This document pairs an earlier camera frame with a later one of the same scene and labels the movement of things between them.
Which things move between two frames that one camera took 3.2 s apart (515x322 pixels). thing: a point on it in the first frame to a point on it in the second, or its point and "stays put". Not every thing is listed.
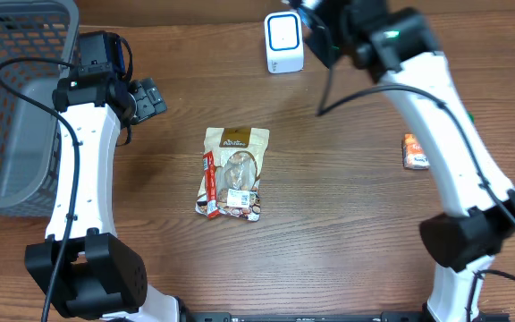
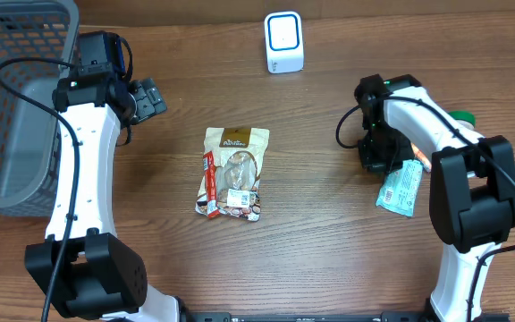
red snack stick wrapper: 210,177 stays put
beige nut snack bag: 238,156 stays put
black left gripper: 151,102 stays put
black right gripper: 318,41 to 381,159
